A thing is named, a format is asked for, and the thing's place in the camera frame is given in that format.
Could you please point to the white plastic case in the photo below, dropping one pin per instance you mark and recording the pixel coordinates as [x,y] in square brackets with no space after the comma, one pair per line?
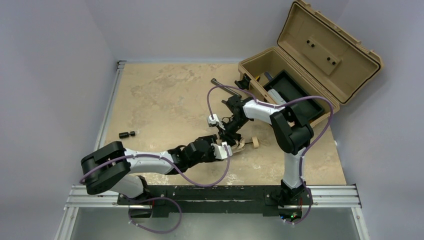
[277,98]

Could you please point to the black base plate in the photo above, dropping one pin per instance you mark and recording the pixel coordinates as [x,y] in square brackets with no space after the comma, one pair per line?
[162,200]

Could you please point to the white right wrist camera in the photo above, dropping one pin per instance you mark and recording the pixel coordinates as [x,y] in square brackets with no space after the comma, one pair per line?
[214,121]

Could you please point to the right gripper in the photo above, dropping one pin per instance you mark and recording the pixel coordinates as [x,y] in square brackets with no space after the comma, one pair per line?
[232,129]

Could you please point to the beige folding umbrella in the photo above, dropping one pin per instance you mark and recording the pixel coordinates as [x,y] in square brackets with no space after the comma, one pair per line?
[253,143]

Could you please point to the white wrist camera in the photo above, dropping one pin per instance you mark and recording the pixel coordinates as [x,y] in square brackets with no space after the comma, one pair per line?
[214,121]
[222,151]

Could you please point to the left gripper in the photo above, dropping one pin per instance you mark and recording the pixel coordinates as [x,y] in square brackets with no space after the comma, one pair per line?
[208,145]

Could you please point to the black toolbox tray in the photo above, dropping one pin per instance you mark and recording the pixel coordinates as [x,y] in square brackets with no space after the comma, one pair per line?
[290,90]

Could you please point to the aluminium frame rail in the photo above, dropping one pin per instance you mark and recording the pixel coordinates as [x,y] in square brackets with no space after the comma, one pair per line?
[167,105]

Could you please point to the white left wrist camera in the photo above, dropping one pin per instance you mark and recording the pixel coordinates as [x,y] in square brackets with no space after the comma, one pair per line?
[222,151]

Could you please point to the tan plastic toolbox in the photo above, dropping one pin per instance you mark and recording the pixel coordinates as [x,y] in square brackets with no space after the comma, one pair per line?
[318,55]

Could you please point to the small black cylinder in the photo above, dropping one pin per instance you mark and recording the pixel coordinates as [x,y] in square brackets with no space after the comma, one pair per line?
[124,135]

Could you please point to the black pipe fitting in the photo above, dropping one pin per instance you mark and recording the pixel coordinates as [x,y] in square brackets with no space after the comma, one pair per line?
[226,89]

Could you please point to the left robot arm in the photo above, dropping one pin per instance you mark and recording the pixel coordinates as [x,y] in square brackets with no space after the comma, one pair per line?
[116,168]

